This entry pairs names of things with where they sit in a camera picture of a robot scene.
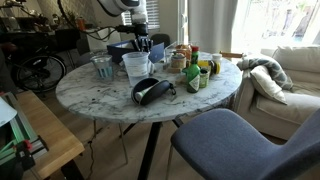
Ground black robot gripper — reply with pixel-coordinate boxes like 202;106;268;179
133;22;154;53

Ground grey striped white towel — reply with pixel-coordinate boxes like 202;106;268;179
146;59;157;75

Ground clear plastic storage box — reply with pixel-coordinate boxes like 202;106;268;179
163;40;198;65

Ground blue cardboard box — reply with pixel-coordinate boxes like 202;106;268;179
106;39;166;65

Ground striped drinking glass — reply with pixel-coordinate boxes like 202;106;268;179
89;54;115;82

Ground dark grey round chair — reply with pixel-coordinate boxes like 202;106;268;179
150;32;172;48

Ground clear plastic measuring cup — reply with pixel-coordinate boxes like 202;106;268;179
121;51;150;87

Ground white window blind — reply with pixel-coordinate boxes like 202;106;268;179
121;0;161;31

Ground white paper shopping bag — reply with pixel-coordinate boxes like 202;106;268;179
85;26;122;52

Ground black glasses case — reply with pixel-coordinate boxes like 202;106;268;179
130;77;177;107

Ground white green small tube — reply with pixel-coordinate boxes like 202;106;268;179
134;85;155;102

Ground green bottle red cap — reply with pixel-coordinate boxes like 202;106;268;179
182;45;202;94

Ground round marble table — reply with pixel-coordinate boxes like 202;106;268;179
75;37;130;166

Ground yellow mustard bottle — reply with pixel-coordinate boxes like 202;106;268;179
197;59;222;76

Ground orange can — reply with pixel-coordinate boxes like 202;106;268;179
76;16;87;31

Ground small green spice jar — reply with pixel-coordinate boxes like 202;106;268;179
199;67;211;89

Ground grey curtain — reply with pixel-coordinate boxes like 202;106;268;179
187;0;240;55

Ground small white container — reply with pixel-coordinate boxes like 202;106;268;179
211;53;223;65

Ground dark sideboard cabinet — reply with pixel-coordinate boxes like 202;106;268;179
0;27;81;56

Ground black bicycle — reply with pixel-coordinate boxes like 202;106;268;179
0;41;68;94

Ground light wooden bench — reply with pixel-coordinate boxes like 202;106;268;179
15;90;86;180

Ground beige throw pillow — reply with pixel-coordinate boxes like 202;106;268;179
249;64;288;106

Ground blue upholstered chair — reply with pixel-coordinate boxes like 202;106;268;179
170;107;320;180

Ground grey patterned blanket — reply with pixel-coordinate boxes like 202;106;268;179
236;55;295;91

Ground white paper sheet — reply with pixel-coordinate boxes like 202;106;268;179
0;96;18;128

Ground beige sofa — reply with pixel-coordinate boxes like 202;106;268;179
233;45;320;141

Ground green grey clamp tool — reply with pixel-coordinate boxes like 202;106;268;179
0;91;50;169

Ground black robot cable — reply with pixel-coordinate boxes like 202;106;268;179
57;0;137;42

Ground wooden chair back rail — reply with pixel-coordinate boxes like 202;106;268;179
219;50;245;60

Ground black table leg frame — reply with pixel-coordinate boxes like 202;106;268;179
122;115;185;180

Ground black floor cable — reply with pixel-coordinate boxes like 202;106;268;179
86;139;97;180

